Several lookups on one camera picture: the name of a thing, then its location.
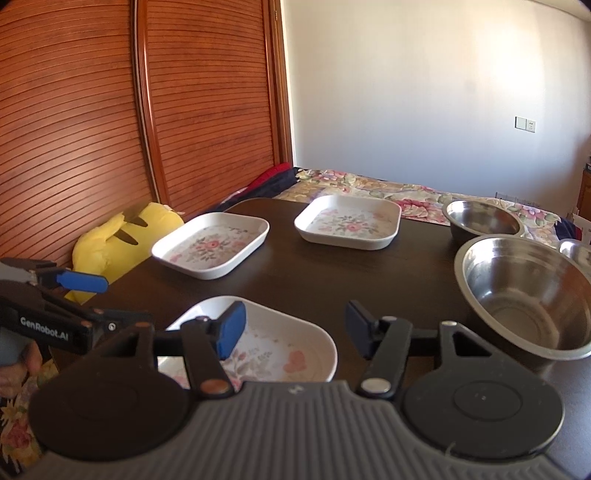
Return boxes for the white floral plate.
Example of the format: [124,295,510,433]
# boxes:
[151,212,270,280]
[294,195,402,251]
[167,296,338,390]

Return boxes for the small steel bowl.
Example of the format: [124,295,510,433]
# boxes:
[442,200,525,244]
[558,239,591,276]

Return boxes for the large steel bowl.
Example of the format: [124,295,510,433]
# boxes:
[454,235,590,365]

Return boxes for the person's left hand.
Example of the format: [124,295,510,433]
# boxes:
[0,341,43,399]

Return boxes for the yellow plush toy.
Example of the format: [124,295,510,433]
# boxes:
[72,202,184,284]

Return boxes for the floral bed blanket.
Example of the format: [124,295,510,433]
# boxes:
[277,169,560,247]

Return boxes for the red and navy clothes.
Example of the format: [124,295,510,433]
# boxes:
[206,163,298,213]

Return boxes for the white wall switch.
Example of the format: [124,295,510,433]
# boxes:
[515,117,536,133]

